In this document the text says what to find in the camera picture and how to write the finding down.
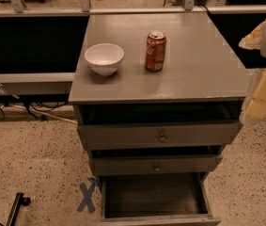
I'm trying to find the grey bottom drawer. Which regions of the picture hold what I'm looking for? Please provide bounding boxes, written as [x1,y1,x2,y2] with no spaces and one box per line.
[96,173,220,226]

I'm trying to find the grey drawer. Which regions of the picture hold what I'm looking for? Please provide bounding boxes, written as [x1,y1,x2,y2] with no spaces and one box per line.
[90,154,222,176]
[78,121,242,151]
[96,173,220,226]

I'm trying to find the grey top drawer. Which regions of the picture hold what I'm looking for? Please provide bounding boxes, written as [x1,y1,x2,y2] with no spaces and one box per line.
[78,121,242,151]

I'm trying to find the grey wooden drawer cabinet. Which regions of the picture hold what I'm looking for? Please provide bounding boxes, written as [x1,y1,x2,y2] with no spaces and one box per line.
[68,12,253,190]

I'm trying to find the grey middle drawer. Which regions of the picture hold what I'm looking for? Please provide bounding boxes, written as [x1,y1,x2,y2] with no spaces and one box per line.
[90,154,222,176]

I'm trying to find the orange soda can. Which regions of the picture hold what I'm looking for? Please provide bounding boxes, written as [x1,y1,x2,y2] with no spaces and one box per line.
[145,30,166,72]

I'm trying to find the white bowl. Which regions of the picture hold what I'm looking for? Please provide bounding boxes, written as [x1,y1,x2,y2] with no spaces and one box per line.
[85,43,124,76]

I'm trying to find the blue tape cross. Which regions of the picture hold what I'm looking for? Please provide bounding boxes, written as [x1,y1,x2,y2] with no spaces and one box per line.
[77,178,98,214]

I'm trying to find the black bar with cable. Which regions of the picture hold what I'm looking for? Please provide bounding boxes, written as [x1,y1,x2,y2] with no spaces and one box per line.
[0,192,31,226]

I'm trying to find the black floor cables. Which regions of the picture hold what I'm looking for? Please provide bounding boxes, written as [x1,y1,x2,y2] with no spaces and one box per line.
[0,85,70,122]

